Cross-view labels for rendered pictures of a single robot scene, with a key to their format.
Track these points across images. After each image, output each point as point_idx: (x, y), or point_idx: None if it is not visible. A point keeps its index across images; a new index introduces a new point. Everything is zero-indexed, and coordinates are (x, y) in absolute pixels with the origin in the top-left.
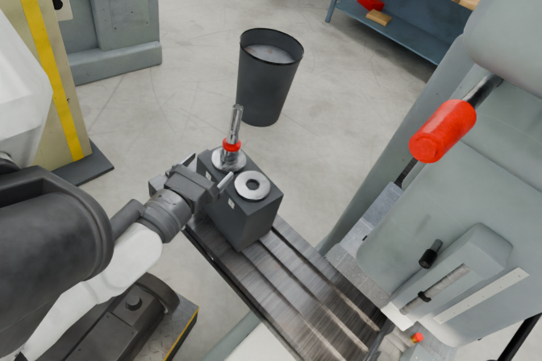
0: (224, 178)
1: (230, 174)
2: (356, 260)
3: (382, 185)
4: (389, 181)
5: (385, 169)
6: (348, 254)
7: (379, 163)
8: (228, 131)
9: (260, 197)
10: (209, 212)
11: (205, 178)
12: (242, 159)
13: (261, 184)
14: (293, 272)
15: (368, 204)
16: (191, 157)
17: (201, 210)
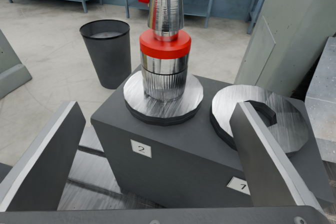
0: (260, 136)
1: (250, 110)
2: (328, 141)
3: (313, 49)
4: (324, 39)
5: (319, 26)
6: (315, 139)
7: (308, 22)
8: None
9: (305, 133)
10: (159, 200)
11: (234, 216)
12: (187, 77)
13: (267, 102)
14: (332, 213)
15: (292, 80)
16: (69, 126)
17: (141, 201)
